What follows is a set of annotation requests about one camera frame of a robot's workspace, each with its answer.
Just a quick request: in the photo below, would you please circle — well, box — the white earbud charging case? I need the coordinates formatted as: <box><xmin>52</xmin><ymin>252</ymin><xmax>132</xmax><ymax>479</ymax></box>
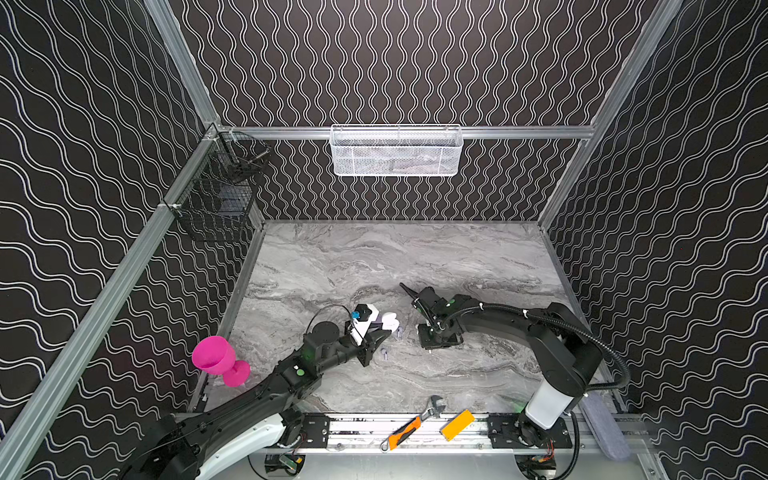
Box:
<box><xmin>371</xmin><ymin>312</ymin><xmax>400</xmax><ymax>332</ymax></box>

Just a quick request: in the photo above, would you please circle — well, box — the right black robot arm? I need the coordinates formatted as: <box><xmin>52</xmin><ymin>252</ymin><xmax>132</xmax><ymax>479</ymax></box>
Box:
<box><xmin>400</xmin><ymin>284</ymin><xmax>603</xmax><ymax>431</ymax></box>

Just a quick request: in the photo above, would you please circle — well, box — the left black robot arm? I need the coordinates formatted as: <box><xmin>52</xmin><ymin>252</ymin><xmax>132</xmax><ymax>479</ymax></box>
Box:
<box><xmin>118</xmin><ymin>322</ymin><xmax>392</xmax><ymax>479</ymax></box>

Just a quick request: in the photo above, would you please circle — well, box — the pink plastic goblet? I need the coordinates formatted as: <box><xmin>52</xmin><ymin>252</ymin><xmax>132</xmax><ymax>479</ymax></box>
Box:
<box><xmin>192</xmin><ymin>336</ymin><xmax>251</xmax><ymax>388</ymax></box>

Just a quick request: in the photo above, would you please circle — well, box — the grey purple cloth pad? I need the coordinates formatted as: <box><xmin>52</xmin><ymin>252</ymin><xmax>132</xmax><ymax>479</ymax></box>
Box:
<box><xmin>580</xmin><ymin>393</ymin><xmax>632</xmax><ymax>462</ymax></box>

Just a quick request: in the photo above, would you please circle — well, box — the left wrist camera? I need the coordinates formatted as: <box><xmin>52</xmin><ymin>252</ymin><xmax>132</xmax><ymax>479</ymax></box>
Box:
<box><xmin>348</xmin><ymin>304</ymin><xmax>379</xmax><ymax>346</ymax></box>

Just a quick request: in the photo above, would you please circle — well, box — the white wire mesh basket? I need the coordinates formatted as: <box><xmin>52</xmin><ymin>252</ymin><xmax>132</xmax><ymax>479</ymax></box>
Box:
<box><xmin>329</xmin><ymin>124</ymin><xmax>464</xmax><ymax>177</ymax></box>

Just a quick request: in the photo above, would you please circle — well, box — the black wire basket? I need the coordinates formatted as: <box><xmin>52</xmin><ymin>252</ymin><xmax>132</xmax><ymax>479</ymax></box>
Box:
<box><xmin>171</xmin><ymin>131</ymin><xmax>272</xmax><ymax>244</ymax></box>

